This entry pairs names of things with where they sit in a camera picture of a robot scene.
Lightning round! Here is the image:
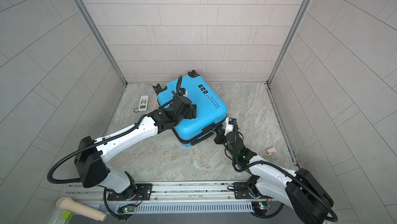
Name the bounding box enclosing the blue suitcase black lining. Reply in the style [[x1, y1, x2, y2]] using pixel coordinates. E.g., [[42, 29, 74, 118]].
[[148, 70, 227, 147]]

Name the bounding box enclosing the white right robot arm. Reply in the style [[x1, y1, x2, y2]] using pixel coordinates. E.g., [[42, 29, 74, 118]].
[[214, 118, 339, 224]]

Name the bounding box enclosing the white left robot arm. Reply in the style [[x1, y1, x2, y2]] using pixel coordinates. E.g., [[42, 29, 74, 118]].
[[74, 96, 196, 195]]

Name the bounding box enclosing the white remote with barcode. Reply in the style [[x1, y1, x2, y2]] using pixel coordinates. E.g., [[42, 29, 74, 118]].
[[138, 95, 149, 112]]

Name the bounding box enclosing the small pink white gadget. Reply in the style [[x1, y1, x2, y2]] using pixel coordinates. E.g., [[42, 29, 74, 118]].
[[265, 147, 278, 156]]

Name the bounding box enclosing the right circuit board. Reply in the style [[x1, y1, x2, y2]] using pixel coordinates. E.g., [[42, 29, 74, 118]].
[[251, 202, 270, 216]]

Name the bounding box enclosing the circuit board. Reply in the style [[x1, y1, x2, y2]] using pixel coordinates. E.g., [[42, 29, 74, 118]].
[[251, 202, 270, 216], [117, 204, 136, 214]]

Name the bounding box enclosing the left circuit board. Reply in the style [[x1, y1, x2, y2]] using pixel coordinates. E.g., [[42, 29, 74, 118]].
[[117, 204, 136, 214]]

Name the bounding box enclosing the green sticky block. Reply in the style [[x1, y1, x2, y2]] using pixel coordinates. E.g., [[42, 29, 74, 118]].
[[60, 211, 74, 221]]

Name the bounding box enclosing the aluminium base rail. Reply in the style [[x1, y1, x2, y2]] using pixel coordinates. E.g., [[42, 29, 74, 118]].
[[65, 180, 280, 205]]

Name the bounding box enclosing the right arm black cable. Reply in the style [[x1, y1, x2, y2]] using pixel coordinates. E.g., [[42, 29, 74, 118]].
[[223, 121, 339, 223]]

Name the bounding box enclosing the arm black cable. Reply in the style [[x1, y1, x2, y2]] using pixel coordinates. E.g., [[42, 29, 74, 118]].
[[223, 121, 339, 223], [46, 75, 187, 222]]

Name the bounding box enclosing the beige handle tool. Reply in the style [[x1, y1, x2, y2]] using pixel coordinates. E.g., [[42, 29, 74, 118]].
[[56, 197, 108, 222]]

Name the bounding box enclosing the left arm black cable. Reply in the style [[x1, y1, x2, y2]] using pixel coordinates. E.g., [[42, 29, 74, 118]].
[[46, 75, 187, 222]]

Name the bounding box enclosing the aluminium corner post left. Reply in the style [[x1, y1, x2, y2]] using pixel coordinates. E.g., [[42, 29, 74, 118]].
[[72, 0, 128, 87]]

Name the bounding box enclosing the aluminium corner post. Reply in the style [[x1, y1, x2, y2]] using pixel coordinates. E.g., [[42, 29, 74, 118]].
[[72, 0, 128, 87], [267, 0, 312, 85]]

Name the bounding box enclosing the aluminium corner post right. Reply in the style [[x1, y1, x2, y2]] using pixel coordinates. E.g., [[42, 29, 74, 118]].
[[267, 0, 312, 85]]

